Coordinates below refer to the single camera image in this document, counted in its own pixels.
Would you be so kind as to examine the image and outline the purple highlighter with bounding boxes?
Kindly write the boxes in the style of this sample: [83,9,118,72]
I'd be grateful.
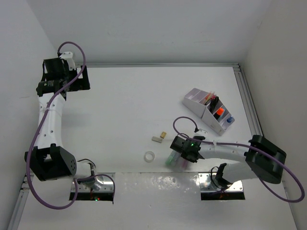
[181,160,189,170]

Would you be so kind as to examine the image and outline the green highlighter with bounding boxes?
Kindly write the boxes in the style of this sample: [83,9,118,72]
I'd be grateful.
[165,151,180,166]

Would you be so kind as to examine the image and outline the tan eraser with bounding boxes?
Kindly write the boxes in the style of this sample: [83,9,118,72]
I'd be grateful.
[160,131,167,139]

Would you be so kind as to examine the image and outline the grey eraser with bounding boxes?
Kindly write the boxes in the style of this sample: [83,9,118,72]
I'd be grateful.
[152,136,163,143]

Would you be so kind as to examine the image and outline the clear tape roll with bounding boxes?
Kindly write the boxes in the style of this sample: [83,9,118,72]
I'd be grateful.
[144,151,155,163]

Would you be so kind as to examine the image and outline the black orange highlighter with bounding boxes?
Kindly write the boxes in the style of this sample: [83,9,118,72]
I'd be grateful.
[214,107,225,120]

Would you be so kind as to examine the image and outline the small black scissors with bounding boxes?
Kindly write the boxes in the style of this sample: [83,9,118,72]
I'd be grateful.
[209,96,219,114]

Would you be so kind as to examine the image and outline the orange pastel highlighter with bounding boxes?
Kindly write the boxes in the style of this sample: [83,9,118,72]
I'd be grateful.
[176,156,183,167]

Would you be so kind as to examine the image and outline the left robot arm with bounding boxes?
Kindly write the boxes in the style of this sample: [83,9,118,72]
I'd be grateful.
[30,52,94,181]

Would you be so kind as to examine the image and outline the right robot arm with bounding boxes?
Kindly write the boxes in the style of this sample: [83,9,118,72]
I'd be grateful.
[170,134,286,188]

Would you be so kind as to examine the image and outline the white pink compartment organizer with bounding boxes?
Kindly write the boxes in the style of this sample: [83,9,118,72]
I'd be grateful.
[182,88,235,136]

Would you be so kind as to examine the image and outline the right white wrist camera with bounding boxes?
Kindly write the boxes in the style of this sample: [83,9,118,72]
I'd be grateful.
[194,128,208,134]

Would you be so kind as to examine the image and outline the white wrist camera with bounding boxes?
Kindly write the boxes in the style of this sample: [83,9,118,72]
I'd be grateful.
[194,128,208,134]
[59,51,77,71]

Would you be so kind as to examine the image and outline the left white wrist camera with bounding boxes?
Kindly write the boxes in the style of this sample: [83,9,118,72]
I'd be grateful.
[59,51,77,71]

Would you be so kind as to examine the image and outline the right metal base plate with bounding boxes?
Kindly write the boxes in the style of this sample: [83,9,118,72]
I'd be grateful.
[199,172,244,194]

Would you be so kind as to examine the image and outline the metal base plate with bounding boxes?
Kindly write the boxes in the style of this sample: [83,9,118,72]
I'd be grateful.
[199,172,244,194]
[75,172,115,193]

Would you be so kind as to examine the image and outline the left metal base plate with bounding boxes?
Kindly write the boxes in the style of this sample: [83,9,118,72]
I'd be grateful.
[75,172,115,193]

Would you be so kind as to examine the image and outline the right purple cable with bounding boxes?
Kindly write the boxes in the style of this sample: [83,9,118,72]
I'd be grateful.
[172,116,306,204]

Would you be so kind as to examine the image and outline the purple cable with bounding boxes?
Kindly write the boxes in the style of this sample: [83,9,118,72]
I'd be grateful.
[172,116,306,204]
[25,41,116,210]

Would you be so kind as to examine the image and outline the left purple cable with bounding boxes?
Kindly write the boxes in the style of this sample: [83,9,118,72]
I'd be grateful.
[25,41,116,210]

